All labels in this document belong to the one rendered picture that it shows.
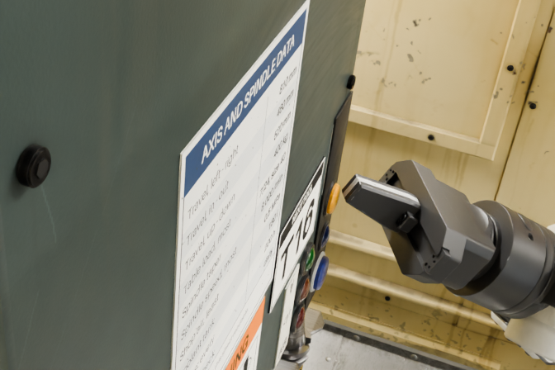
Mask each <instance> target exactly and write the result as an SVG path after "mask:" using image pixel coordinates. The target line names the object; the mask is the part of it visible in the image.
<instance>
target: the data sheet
mask: <svg viewBox="0 0 555 370"><path fill-rule="evenodd" d="M309 4H310V0H306V2H305V3H304V4H303V5H302V6H301V8H300V9H299V10H298V11H297V13H296V14H295V15H294V16H293V18H292V19H291V20H290V21H289V22H288V23H287V24H286V26H285V27H284V28H283V29H282V31H281V32H280V33H279V34H278V36H277V37H276V38H275V39H274V41H273V42H272V43H271V44H270V46H269V47H268V48H267V49H266V50H265V51H264V52H263V54H262V55H261V56H260V57H259V59H258V60H257V61H256V62H255V63H254V65H253V66H252V67H251V68H250V70H249V71H248V72H247V74H246V75H245V76H244V77H243V78H242V79H241V80H240V81H239V83H238V84H237V85H236V86H235V88H234V89H233V90H232V91H231V93H230V94H229V95H228V96H227V98H226V99H225V100H224V101H223V103H221V104H220V106H219V107H218V108H217V109H216V111H215V112H214V113H213V114H212V115H211V117H210V118H209V119H208V120H207V122H206V123H205V124H204V126H203V127H202V128H201V129H200V130H199V131H198V132H197V133H196V135H195V136H194V137H193V138H192V140H191V141H190V142H189V143H188V145H187V146H186V147H185V148H184V150H183V151H182V152H181V153H180V162H179V180H178V215H177V234H176V252H175V270H174V289H173V323H172V342H171V360H170V370H223V369H224V367H225V365H226V364H227V362H228V360H229V358H230V356H231V354H232V353H233V351H234V349H235V346H236V345H237V344H238V342H239V340H240V337H241V335H242V334H243V333H244V330H245V328H246V326H247V325H248V323H249V321H250V319H251V317H252V316H253V314H254V312H255V310H256V308H257V307H258V305H259V303H260V301H261V299H262V297H263V295H264V293H265V292H266V290H267V288H268V286H269V284H270V282H271V281H272V279H273V270H274V264H275V258H276V251H277V245H278V233H279V226H280V220H281V214H282V203H283V196H284V190H285V183H286V177H287V166H288V159H289V153H290V146H291V140H292V128H293V122H294V116H295V109H296V97H297V91H298V84H299V78H300V72H301V60H302V54H303V47H304V41H305V34H306V23H307V17H308V10H309Z"/></svg>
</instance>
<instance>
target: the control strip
mask: <svg viewBox="0 0 555 370"><path fill-rule="evenodd" d="M352 97H353V91H350V93H349V95H348V96H347V98H346V100H345V101H344V104H343V105H342V107H341V108H340V109H339V112H338V113H337V115H336V117H335V119H334V128H333V133H332V138H331V143H330V152H329V158H328V163H327V169H326V174H325V183H324V188H323V193H322V196H321V201H320V210H319V215H318V221H317V226H316V231H315V241H314V243H311V242H310V243H308V245H307V246H306V248H305V251H304V253H303V255H302V258H301V264H300V268H299V273H300V275H301V276H302V277H301V280H300V282H299V284H298V287H297V290H296V295H295V301H294V302H295V304H296V306H297V307H296V309H295V312H294V315H293V317H292V322H291V327H290V332H291V333H292V334H295V333H296V332H297V330H296V323H297V319H298V316H299V314H300V312H301V309H302V307H304V308H305V313H306V310H307V308H308V306H309V304H310V302H311V299H312V297H313V296H314V294H315V291H316V290H315V289H313V285H314V280H315V275H316V271H317V268H318V266H319V264H320V261H321V259H322V257H323V256H325V247H326V245H325V246H324V248H321V244H322V240H323V237H324V233H325V230H326V228H327V226H328V225H330V219H331V215H332V213H331V214H328V213H327V206H328V202H329V199H330V194H331V192H332V189H333V187H334V185H335V184H336V183H338V176H339V168H340V163H341V158H342V153H343V148H344V140H345V135H346V130H347V125H348V120H349V112H350V107H351V101H352ZM312 248H314V250H315V259H314V263H313V264H312V267H311V268H310V271H309V273H307V272H308V271H307V272H306V262H307V259H308V256H309V254H310V251H311V249H312ZM307 278H309V280H310V289H309V292H308V294H307V297H306V298H305V300H304V302H302V301H301V293H302V289H303V287H304V285H305V282H306V279H307Z"/></svg>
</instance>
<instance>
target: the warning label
mask: <svg viewBox="0 0 555 370"><path fill-rule="evenodd" d="M264 302H265V297H264V296H263V299H262V301H261V302H260V303H259V306H258V308H257V310H256V311H255V312H254V315H253V317H252V319H251V321H250V322H249V324H248V326H247V328H246V330H245V331H244V333H243V335H242V337H241V339H240V341H239V343H238V344H237V346H236V348H235V350H234V352H233V353H232V355H231V357H230V359H229V361H228V363H227V364H226V366H225V368H224V370H256V365H257V359H258V352H259V340H260V334H261V327H262V320H263V308H264Z"/></svg>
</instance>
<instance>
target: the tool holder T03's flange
mask: <svg viewBox="0 0 555 370"><path fill-rule="evenodd" d="M305 333H306V340H305V343H304V344H303V345H302V346H301V347H300V348H299V349H293V350H289V349H284V351H283V353H282V356H281V358H283V359H288V360H291V361H293V362H296V363H298V366H299V365H302V364H303V363H304V362H305V361H306V360H307V359H308V355H307V354H308V353H309V350H310V345H309V344H310V343H311V334H310V333H309V331H308V330H307V329H306V328H305Z"/></svg>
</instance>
